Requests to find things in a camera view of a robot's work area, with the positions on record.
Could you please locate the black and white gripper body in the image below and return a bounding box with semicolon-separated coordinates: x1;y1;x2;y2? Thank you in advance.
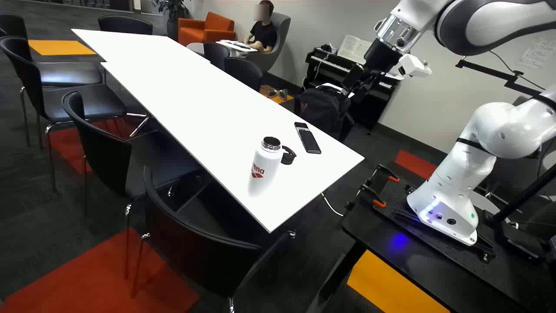
346;39;433;100

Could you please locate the black calculator with cover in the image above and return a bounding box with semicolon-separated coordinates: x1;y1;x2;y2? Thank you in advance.
294;121;322;154

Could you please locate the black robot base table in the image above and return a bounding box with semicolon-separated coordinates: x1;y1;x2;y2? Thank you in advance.
343;180;556;313

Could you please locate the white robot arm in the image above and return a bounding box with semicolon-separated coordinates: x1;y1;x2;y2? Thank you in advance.
346;0;556;245

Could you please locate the black digital piano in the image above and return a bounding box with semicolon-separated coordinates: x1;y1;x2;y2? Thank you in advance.
304;46;400;128

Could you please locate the seated person in black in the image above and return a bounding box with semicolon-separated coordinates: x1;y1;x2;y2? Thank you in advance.
245;0;278;53

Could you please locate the black bottle cap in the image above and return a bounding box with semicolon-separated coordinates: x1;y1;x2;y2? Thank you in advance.
282;145;296;165

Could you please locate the black orange clamp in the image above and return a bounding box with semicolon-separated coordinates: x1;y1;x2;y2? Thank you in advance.
346;165;400;210

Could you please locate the white water bottle red logo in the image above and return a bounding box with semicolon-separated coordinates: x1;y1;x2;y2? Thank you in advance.
249;135;283;194

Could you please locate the orange armchair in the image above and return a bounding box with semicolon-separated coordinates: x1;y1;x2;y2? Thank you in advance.
177;12;237;45

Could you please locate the black chair near table front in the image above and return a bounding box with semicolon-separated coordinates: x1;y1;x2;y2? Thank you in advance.
139;168;294;313

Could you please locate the black chair middle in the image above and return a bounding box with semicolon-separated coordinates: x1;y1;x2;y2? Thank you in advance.
59;90;202;279

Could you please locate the black chair far left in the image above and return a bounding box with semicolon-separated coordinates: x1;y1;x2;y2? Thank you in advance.
0;34;127;192

